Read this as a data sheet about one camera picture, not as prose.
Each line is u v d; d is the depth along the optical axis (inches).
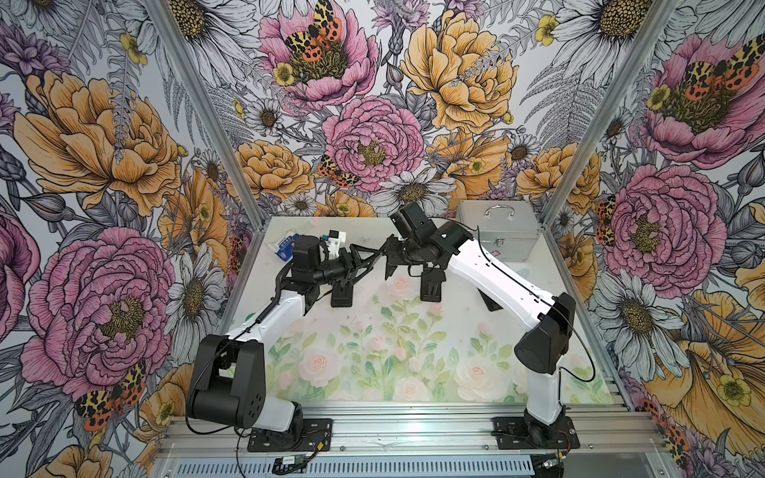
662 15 28.2
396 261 28.2
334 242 31.3
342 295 39.1
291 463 27.8
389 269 31.9
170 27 28.8
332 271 29.1
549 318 18.8
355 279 30.6
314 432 29.5
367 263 29.7
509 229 39.6
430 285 36.5
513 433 28.9
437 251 21.7
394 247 28.6
